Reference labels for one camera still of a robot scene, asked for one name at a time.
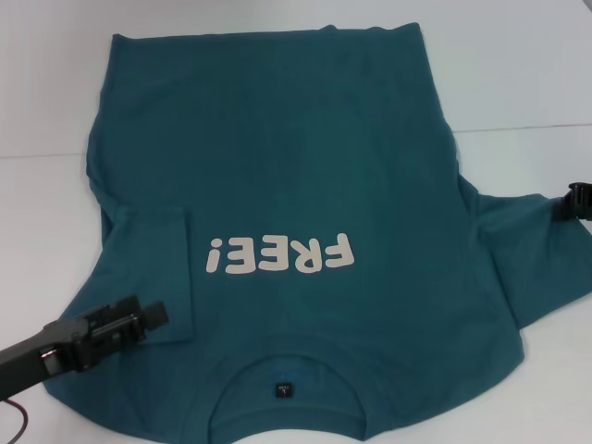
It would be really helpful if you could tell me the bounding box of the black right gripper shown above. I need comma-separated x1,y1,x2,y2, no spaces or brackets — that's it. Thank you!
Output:
557,182,592,222

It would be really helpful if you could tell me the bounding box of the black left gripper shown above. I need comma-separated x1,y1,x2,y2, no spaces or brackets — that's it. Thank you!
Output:
0,295,168,383

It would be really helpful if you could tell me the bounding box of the teal T-shirt with FREE print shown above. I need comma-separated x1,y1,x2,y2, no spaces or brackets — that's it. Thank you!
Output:
41,22,592,444

